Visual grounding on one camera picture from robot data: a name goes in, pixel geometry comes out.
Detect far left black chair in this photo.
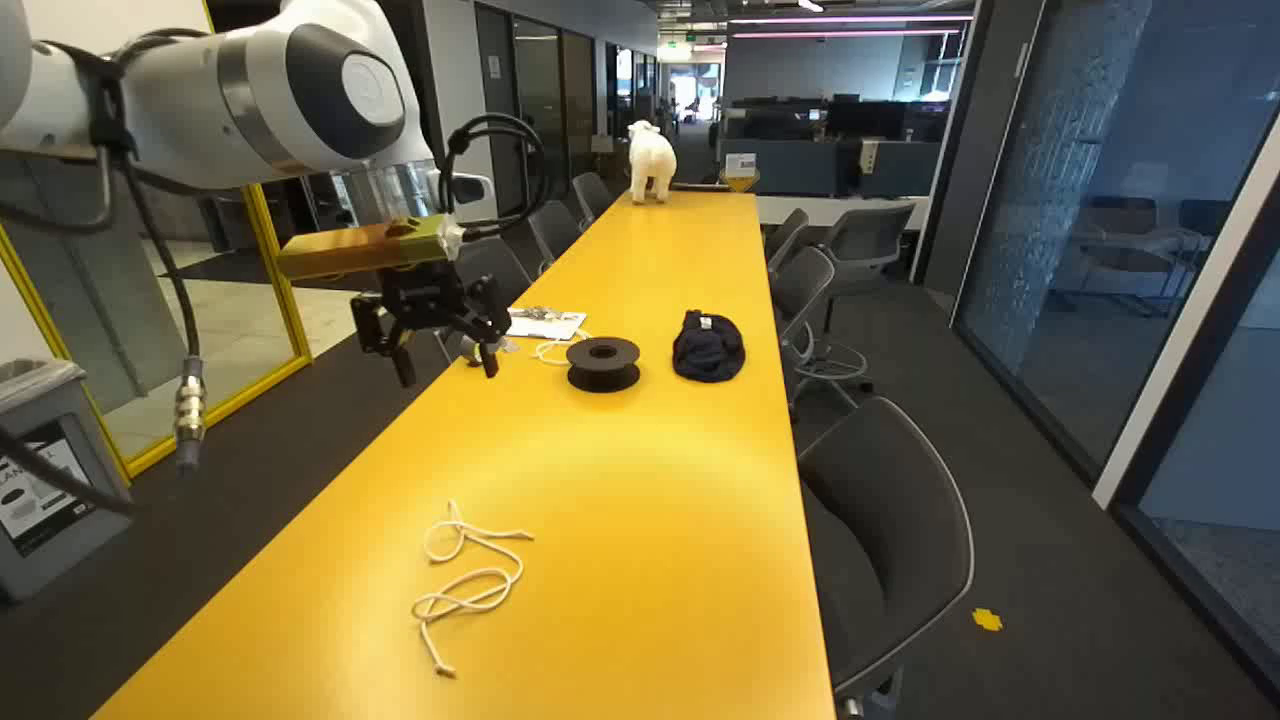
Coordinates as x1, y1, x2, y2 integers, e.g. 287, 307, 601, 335
572, 172, 611, 226

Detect black office chair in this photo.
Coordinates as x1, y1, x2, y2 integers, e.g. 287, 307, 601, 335
770, 248, 868, 398
799, 398, 976, 720

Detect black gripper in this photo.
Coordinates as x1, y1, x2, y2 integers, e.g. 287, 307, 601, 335
352, 260, 507, 389

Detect white rope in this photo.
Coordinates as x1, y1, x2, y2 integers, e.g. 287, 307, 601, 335
409, 495, 541, 685

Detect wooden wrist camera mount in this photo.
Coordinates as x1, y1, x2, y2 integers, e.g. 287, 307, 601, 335
277, 217, 464, 281

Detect black cap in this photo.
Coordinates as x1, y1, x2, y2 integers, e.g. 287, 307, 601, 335
673, 307, 742, 386

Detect left side black chair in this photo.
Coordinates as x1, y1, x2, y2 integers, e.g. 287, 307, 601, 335
528, 199, 583, 260

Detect far grey office chair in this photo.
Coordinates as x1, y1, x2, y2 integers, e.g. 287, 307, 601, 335
825, 203, 910, 281

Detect grey box with label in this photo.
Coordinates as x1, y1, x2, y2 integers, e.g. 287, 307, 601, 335
0, 358, 136, 606

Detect near black office chair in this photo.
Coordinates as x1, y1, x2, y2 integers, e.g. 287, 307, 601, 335
799, 398, 976, 720

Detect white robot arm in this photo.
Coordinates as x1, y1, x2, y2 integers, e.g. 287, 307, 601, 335
0, 0, 512, 375

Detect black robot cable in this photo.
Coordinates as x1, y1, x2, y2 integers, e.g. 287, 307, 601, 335
52, 37, 211, 474

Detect white plush toy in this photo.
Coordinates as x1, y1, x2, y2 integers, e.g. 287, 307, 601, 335
627, 121, 674, 199

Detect black filament spool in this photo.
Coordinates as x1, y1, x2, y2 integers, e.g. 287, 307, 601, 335
569, 335, 639, 391

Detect yellow floor marker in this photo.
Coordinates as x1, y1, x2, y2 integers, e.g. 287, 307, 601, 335
971, 609, 1004, 638

